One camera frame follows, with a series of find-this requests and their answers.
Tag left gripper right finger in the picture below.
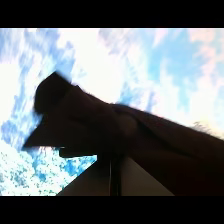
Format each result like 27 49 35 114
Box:
116 155 175 197

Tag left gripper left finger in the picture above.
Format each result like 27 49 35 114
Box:
57 157 113 197

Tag black garment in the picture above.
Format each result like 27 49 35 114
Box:
21 70 224 197

